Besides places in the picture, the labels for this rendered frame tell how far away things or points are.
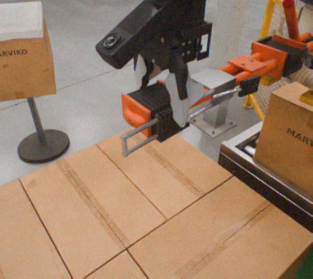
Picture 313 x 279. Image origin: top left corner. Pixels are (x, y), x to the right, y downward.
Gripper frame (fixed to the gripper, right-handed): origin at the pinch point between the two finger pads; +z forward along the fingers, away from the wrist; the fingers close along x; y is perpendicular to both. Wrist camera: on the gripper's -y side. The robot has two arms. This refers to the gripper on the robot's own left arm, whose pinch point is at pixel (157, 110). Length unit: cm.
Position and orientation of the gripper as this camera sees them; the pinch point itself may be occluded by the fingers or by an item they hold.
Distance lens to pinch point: 49.0
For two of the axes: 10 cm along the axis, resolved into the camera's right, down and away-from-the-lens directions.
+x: -6.1, -4.8, 6.3
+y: 7.9, -3.7, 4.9
